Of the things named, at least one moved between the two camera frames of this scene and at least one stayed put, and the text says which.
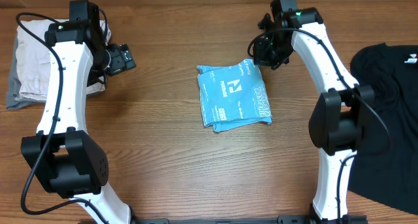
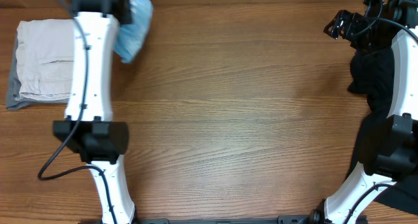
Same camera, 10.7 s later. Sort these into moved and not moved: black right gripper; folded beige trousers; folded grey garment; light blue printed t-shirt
Moved: black right gripper; light blue printed t-shirt
Not moved: folded grey garment; folded beige trousers
